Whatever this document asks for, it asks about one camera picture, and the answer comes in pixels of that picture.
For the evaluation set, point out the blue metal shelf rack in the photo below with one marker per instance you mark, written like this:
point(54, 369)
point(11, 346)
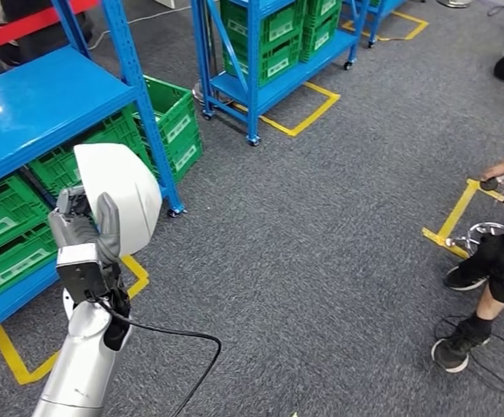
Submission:
point(39, 109)
point(382, 7)
point(278, 83)

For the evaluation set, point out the black round disc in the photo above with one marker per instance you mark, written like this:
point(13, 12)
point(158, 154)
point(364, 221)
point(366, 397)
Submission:
point(489, 185)

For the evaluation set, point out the yellow floor tape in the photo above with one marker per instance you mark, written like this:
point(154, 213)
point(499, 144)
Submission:
point(456, 216)
point(412, 29)
point(304, 121)

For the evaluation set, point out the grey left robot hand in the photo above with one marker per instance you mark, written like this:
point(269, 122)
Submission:
point(78, 230)

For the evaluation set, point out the white curved plastic part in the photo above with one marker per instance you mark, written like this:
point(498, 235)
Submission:
point(125, 190)

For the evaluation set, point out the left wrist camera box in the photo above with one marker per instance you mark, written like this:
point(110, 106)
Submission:
point(80, 276)

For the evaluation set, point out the red barrier belt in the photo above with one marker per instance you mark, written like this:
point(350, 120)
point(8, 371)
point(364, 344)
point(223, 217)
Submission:
point(26, 23)

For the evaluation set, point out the green plastic crate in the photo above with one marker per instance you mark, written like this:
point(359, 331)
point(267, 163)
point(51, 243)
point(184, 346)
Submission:
point(278, 26)
point(278, 63)
point(13, 265)
point(326, 8)
point(169, 109)
point(321, 40)
point(4, 210)
point(56, 167)
point(187, 158)

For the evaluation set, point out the chrome stanchion base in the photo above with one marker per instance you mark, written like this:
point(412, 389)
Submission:
point(454, 3)
point(217, 95)

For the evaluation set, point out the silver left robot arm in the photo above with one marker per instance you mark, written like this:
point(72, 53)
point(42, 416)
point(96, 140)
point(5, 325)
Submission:
point(82, 362)

